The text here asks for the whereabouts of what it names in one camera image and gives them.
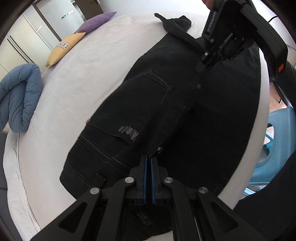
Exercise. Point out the brown wooden door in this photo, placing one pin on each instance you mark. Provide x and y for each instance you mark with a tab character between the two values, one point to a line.
89	8

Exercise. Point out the white bed sheet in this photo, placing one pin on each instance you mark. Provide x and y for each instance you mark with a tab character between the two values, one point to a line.
73	89

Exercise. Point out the purple pillow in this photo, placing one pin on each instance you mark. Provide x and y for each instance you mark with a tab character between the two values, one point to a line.
93	23

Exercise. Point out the light blue plastic stool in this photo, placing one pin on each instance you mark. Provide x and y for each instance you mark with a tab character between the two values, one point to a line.
281	145

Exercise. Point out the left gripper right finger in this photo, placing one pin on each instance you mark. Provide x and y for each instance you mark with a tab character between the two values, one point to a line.
158	191

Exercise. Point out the black pants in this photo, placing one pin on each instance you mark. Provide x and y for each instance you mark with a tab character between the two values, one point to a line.
197	125

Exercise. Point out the white wardrobe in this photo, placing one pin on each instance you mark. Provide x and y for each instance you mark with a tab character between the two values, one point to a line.
22	45

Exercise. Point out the blue folded duvet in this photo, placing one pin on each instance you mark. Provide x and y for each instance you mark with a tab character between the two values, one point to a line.
21	89

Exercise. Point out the yellow pillow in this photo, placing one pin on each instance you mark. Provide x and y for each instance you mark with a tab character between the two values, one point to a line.
63	48

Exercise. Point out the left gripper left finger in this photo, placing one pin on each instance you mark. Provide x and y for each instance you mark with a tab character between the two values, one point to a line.
139	174

